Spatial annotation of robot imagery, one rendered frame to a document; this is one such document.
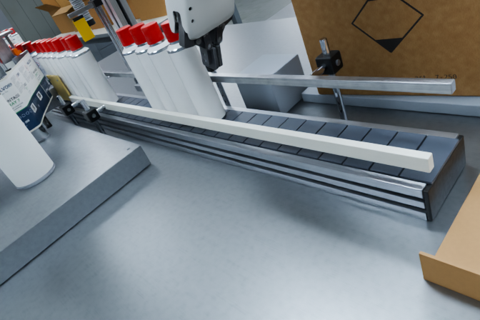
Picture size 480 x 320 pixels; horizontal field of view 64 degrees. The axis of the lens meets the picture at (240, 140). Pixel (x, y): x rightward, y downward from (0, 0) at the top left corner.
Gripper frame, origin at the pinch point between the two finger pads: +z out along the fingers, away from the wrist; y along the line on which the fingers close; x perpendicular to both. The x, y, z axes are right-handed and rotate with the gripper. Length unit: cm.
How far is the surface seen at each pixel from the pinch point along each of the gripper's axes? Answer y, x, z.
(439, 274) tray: 12.7, 42.0, 3.1
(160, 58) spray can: 1.5, -12.6, 4.4
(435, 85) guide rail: -3.4, 33.1, -5.5
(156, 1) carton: -110, -171, 77
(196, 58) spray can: -1.2, -5.3, 3.1
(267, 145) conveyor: 3.3, 13.5, 10.2
